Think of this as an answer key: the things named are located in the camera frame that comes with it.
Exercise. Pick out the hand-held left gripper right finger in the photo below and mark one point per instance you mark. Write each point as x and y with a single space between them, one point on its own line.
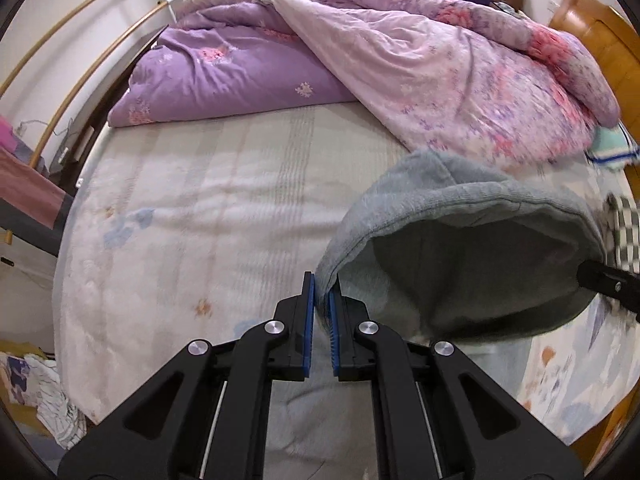
334 335

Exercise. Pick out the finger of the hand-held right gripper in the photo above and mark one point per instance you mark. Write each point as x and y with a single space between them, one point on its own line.
607 282

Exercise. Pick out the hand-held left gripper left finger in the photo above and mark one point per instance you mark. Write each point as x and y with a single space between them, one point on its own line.
309 330

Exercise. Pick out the grey zip hoodie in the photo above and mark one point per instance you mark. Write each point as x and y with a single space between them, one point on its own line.
450 260

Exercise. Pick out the folded checkered blanket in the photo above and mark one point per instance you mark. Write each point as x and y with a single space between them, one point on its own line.
625 230

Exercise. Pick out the blue and white pillow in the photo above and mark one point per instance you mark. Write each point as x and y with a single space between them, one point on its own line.
615 145

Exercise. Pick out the bed with floral sheet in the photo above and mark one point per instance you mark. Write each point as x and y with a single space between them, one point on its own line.
200 210

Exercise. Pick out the wooden headboard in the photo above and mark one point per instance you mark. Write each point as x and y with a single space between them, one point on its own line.
600 25

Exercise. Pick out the purple floral quilt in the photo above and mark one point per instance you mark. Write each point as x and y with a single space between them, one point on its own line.
400 70

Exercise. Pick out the pile of striped cloth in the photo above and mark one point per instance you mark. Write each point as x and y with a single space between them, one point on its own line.
45 400

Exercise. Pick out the dark-topped white cabinet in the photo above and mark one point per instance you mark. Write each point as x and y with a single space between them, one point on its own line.
97 125

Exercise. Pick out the pink and grey towel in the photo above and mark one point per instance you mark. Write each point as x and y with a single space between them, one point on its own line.
27 185

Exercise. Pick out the long wooden rail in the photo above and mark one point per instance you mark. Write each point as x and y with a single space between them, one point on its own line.
100 62
75 12

